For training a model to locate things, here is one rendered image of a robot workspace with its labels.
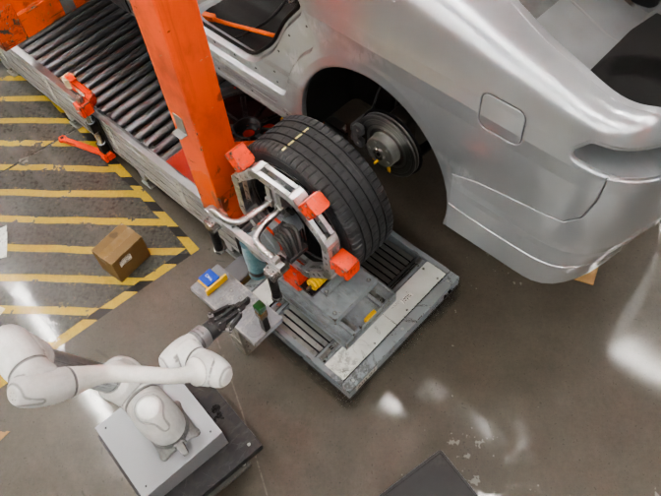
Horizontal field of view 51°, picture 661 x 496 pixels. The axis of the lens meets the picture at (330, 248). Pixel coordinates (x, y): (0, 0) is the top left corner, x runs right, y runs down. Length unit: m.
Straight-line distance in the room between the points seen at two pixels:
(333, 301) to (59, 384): 1.46
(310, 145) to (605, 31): 1.60
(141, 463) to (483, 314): 1.75
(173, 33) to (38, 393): 1.22
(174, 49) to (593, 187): 1.44
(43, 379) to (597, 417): 2.34
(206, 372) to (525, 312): 1.75
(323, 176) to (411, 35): 0.59
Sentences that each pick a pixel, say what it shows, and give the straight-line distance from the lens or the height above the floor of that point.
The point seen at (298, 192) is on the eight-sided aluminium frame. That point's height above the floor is 1.12.
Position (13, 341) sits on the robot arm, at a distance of 2.36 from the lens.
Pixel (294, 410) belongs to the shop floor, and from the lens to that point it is 3.31.
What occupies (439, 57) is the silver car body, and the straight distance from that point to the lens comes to 2.30.
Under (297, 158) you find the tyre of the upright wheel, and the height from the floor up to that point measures 1.18.
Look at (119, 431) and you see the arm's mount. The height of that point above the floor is 0.41.
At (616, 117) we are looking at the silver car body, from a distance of 2.12.
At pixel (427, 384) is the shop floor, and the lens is 3.34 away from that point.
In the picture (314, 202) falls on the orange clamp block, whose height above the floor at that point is 1.15.
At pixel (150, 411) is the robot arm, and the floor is 0.69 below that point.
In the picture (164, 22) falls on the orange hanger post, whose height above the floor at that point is 1.66.
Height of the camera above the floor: 3.08
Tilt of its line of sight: 56 degrees down
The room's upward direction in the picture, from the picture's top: 7 degrees counter-clockwise
